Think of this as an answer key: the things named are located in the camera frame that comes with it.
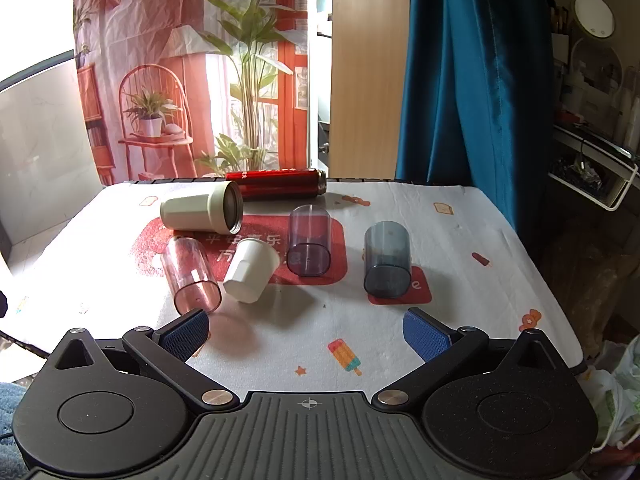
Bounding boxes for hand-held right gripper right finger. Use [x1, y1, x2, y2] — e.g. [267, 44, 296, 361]
[372, 308, 568, 413]

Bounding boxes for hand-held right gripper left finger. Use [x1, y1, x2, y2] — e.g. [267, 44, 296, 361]
[45, 308, 240, 413]

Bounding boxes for pink transparent plastic cup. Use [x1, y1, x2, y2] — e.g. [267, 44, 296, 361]
[161, 236, 222, 314]

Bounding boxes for blue-grey transparent plastic cup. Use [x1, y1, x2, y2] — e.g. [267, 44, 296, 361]
[363, 220, 412, 297]

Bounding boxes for small white faceted cup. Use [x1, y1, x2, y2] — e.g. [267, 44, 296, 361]
[223, 238, 280, 304]

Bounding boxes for cream insulated tumbler cup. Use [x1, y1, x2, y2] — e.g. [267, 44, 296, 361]
[160, 180, 244, 234]

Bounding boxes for purple transparent plastic cup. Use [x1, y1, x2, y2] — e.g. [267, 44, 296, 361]
[286, 204, 334, 277]

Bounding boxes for white printed tablecloth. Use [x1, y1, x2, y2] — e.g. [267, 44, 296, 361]
[20, 179, 586, 406]

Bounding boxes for brown translucent bag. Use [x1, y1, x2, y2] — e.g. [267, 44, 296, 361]
[542, 240, 640, 343]

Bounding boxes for red metal thermos bottle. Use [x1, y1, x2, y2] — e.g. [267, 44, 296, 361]
[225, 168, 327, 202]

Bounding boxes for blue towel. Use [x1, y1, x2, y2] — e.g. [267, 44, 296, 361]
[0, 382, 37, 441]

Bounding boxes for white plastic bag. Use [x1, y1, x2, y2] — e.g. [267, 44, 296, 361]
[582, 340, 640, 461]

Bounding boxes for blue curtain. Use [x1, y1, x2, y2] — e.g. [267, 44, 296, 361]
[395, 0, 556, 261]

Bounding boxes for light wooden panel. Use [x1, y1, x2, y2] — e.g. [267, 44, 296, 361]
[327, 0, 413, 179]

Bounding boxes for printed backdrop cloth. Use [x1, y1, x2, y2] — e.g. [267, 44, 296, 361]
[74, 0, 312, 186]

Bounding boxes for dark makeup brushes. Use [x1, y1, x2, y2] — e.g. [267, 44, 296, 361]
[546, 0, 572, 36]

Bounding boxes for round white mirror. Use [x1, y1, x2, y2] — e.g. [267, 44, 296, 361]
[573, 0, 616, 40]

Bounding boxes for white wire shelf basket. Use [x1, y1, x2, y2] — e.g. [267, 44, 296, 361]
[547, 124, 640, 212]

